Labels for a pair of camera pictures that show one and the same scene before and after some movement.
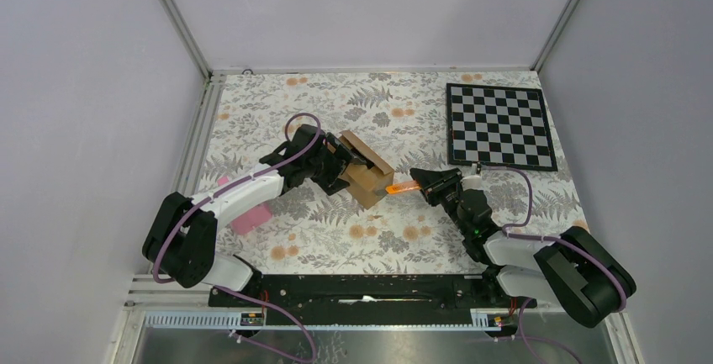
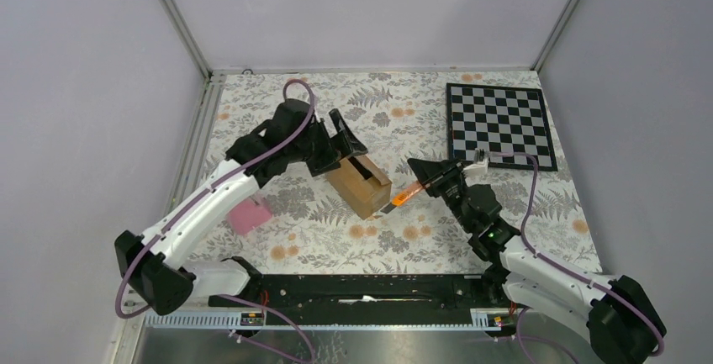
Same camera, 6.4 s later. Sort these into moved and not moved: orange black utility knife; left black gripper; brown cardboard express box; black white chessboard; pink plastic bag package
Moved: orange black utility knife; left black gripper; brown cardboard express box
Not moved: pink plastic bag package; black white chessboard
